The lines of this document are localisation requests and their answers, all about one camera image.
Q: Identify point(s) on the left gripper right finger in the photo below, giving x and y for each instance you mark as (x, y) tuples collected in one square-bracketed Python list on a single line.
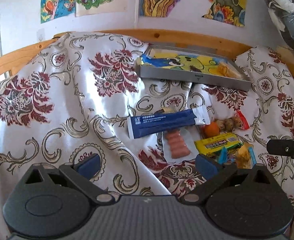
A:
[(216, 175)]

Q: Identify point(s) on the floral white red bedspread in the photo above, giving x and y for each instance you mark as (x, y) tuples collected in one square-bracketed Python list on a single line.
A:
[(73, 99)]

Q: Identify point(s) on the grey metal tray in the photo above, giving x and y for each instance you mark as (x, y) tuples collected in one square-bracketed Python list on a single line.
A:
[(195, 64)]

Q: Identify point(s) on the pale yellow snack in tray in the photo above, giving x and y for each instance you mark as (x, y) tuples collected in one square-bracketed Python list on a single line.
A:
[(225, 71)]

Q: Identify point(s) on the pink sausage pack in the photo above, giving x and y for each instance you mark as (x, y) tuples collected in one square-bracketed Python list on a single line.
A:
[(178, 146)]

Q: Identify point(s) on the orange tangerine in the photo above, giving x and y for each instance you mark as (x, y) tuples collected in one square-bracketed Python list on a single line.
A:
[(211, 130)]

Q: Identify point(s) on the yellow green snack bar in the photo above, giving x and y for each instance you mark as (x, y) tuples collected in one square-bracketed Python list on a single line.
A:
[(212, 146)]

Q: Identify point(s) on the wooden bed frame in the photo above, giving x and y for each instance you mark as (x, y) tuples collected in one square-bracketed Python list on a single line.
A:
[(14, 61)]

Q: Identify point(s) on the small brown snack piece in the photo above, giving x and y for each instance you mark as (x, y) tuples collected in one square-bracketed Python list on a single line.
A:
[(166, 110)]

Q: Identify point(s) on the quail egg red packet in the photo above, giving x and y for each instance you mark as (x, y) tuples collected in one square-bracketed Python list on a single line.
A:
[(238, 121)]

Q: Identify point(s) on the blue white snack packet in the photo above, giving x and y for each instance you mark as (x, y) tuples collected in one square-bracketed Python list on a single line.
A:
[(140, 126)]

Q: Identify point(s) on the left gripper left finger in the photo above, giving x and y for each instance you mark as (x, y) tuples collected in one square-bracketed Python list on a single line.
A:
[(79, 175)]

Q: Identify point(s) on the blue plastic bag in tray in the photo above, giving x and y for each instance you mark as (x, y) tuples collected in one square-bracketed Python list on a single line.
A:
[(156, 62)]

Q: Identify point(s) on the blue yellow candy wrapper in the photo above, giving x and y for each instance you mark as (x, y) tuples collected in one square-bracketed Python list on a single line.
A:
[(223, 156)]

